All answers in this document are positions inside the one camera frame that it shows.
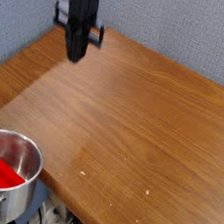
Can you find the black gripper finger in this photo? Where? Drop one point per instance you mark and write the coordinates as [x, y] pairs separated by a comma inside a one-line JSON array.
[[82, 44], [71, 44]]

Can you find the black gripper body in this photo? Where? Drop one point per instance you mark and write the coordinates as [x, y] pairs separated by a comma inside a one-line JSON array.
[[80, 16]]

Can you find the metal pot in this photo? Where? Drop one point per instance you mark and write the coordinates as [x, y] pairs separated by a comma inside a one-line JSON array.
[[26, 159]]

